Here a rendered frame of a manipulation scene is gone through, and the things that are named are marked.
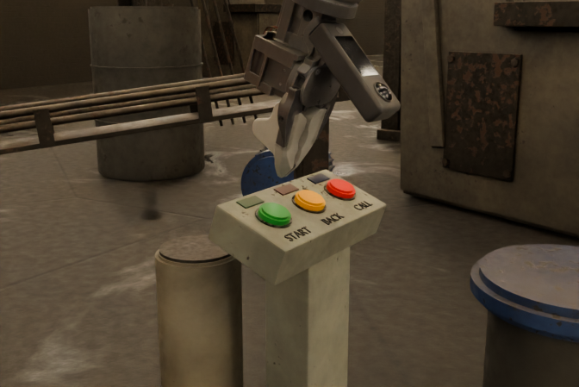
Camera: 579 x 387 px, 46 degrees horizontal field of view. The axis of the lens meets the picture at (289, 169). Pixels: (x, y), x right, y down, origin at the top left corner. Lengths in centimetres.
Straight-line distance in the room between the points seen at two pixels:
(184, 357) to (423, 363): 91
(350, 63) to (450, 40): 228
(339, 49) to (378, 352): 120
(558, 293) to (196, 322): 54
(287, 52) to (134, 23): 276
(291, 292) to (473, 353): 103
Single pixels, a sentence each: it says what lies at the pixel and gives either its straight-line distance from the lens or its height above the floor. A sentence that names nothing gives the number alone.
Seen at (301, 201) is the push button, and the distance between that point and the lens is 85.
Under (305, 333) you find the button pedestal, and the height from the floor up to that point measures 45.
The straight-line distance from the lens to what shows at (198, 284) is 92.
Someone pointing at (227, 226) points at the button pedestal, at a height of 59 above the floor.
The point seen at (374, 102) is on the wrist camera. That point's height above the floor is 75.
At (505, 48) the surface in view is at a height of 71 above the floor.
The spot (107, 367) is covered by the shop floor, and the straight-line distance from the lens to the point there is 177.
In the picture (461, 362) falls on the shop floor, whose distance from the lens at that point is 179.
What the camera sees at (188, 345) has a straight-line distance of 96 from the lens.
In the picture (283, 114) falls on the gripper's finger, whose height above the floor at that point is 73.
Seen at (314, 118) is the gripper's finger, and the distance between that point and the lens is 76.
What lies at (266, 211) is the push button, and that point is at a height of 61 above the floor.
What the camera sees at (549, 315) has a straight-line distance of 106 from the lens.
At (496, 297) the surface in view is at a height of 42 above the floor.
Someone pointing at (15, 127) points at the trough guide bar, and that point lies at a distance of 109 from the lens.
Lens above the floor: 84
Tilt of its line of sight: 13 degrees down
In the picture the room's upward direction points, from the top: straight up
